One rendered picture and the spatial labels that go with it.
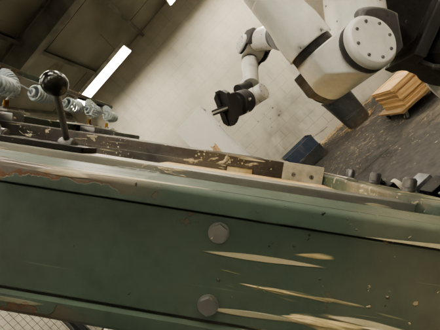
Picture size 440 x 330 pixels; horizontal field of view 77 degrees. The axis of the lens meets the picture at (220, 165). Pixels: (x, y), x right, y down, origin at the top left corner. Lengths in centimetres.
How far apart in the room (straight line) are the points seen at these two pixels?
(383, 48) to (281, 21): 14
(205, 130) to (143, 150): 368
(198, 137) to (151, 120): 193
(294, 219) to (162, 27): 641
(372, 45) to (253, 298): 35
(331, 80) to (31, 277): 42
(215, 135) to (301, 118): 215
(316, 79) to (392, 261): 30
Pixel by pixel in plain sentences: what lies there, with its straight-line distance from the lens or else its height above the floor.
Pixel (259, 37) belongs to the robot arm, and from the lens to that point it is 116.
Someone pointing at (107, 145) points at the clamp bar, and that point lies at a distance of 94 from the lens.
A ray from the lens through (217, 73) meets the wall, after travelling 606.
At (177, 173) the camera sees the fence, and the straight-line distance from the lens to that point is 44.
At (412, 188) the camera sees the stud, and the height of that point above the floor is 87.
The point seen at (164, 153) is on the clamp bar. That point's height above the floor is 130.
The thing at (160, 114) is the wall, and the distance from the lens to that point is 621.
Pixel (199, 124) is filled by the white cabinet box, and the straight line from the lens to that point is 457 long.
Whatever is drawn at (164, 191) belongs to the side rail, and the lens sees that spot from 19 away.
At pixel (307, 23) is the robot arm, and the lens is 45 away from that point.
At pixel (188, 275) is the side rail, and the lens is 21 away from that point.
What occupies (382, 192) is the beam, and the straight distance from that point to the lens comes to 61.
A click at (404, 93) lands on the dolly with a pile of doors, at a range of 383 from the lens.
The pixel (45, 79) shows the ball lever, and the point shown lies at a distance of 48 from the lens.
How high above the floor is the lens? 116
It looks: level
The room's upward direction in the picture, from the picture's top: 44 degrees counter-clockwise
